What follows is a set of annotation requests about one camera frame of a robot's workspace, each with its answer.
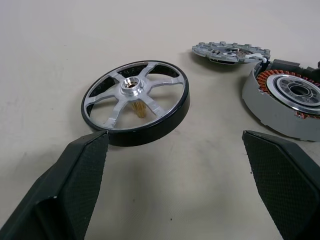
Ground grey notched motor lid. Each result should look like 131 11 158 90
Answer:
191 39 272 68

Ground spoked silver rotor black rim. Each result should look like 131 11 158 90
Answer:
81 59 192 148

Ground grey motor housing copper windings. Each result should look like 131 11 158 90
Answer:
241 58 320 143

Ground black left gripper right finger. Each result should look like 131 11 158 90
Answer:
241 129 320 240

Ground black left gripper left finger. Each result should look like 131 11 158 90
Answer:
0 130 110 240

